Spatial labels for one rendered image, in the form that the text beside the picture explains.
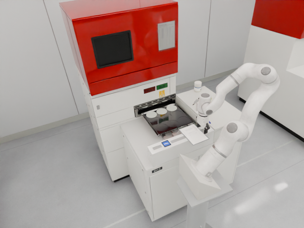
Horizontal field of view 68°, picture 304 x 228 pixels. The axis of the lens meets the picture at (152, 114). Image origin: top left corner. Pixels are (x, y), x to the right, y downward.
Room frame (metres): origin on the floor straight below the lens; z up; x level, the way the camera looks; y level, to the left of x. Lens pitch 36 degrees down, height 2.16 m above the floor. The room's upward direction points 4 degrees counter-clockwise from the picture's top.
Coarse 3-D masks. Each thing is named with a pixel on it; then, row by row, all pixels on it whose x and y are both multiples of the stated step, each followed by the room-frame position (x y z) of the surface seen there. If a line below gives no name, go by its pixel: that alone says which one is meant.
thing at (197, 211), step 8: (216, 176) 1.02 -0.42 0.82; (184, 184) 0.98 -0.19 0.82; (224, 184) 0.95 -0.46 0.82; (184, 192) 0.91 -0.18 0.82; (224, 192) 0.89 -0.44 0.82; (192, 200) 0.85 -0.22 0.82; (200, 200) 0.84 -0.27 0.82; (208, 200) 0.84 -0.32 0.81; (192, 208) 0.95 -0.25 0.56; (200, 208) 0.93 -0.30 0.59; (192, 216) 0.94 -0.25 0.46; (200, 216) 0.93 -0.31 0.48; (192, 224) 0.94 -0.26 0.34; (200, 224) 0.93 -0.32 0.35; (208, 224) 1.04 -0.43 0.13
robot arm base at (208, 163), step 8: (208, 152) 1.04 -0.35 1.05; (216, 152) 1.01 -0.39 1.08; (192, 160) 1.08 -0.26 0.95; (200, 160) 1.03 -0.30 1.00; (208, 160) 1.00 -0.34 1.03; (216, 160) 0.98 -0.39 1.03; (200, 168) 0.98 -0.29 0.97; (208, 168) 0.97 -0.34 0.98; (216, 168) 0.98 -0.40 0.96; (208, 176) 0.94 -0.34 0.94
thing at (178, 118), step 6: (144, 114) 1.72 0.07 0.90; (162, 114) 1.70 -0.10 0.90; (168, 114) 1.70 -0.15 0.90; (174, 114) 1.69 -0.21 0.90; (180, 114) 1.68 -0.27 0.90; (150, 120) 1.63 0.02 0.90; (156, 120) 1.62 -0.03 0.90; (162, 120) 1.61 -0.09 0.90; (168, 120) 1.61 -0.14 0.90; (174, 120) 1.60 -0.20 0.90; (180, 120) 1.60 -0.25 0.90; (186, 120) 1.59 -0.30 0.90; (156, 126) 1.54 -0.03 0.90; (162, 126) 1.53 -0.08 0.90; (168, 126) 1.52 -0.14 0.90; (174, 126) 1.52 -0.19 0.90; (162, 132) 1.45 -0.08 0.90
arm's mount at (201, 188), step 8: (184, 160) 1.02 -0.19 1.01; (184, 168) 1.02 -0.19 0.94; (192, 168) 0.97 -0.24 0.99; (184, 176) 1.01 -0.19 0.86; (192, 176) 0.92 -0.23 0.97; (200, 176) 0.92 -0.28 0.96; (192, 184) 0.91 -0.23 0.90; (200, 184) 0.85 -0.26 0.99; (208, 184) 0.88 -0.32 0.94; (216, 184) 0.94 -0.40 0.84; (192, 192) 0.91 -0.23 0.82; (200, 192) 0.85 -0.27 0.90; (208, 192) 0.87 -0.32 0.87; (216, 192) 0.89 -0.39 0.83
